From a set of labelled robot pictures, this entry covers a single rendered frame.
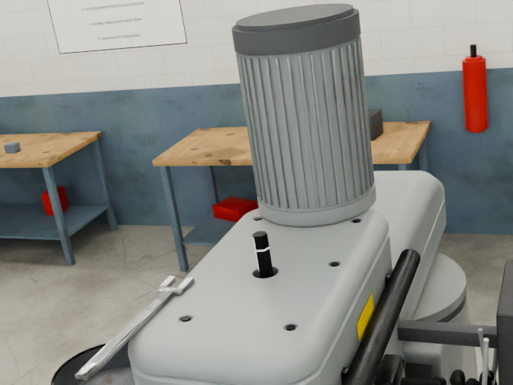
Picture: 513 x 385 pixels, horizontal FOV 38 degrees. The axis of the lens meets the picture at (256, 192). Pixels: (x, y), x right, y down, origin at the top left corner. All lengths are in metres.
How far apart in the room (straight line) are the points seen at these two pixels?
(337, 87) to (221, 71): 4.62
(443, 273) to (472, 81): 3.45
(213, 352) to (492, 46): 4.44
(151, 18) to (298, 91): 4.82
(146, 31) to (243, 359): 5.17
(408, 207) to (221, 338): 0.75
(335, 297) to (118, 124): 5.39
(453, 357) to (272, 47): 0.82
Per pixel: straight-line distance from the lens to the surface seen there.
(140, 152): 6.27
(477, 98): 5.12
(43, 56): 6.55
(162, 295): 1.04
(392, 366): 1.20
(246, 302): 0.99
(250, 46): 1.13
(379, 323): 1.08
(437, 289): 1.66
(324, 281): 1.02
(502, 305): 1.27
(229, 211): 5.63
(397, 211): 1.55
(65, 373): 3.52
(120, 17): 6.04
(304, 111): 1.12
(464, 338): 1.38
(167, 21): 5.84
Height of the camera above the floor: 2.36
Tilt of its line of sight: 20 degrees down
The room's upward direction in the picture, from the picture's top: 9 degrees counter-clockwise
